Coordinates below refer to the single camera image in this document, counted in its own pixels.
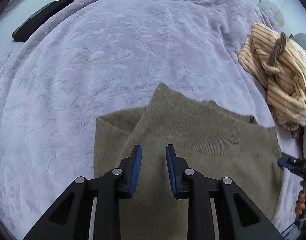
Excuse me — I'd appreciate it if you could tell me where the black folded cloth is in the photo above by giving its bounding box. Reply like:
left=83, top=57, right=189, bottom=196
left=12, top=0, right=74, bottom=42

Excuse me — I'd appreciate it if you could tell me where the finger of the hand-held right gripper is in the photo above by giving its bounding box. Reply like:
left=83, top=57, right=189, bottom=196
left=278, top=153, right=297, bottom=170

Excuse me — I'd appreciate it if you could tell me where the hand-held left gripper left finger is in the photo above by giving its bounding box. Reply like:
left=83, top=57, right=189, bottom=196
left=23, top=144, right=142, bottom=240

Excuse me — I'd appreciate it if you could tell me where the olive brown knit sweater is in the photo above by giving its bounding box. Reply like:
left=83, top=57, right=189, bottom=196
left=93, top=82, right=285, bottom=240

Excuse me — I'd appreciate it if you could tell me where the grey quilted headboard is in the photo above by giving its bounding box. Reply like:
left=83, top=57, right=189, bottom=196
left=292, top=33, right=306, bottom=63

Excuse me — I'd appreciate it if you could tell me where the beige striped plush garment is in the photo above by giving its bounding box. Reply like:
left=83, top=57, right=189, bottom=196
left=238, top=22, right=306, bottom=160

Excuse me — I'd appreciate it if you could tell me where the person's right hand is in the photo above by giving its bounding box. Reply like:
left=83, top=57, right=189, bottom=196
left=294, top=180, right=306, bottom=215

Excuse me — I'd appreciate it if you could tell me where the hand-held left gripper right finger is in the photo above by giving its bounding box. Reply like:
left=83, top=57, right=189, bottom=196
left=166, top=144, right=285, bottom=240

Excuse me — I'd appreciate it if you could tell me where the lilac embossed blanket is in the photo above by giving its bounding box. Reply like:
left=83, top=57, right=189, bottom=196
left=0, top=0, right=306, bottom=240

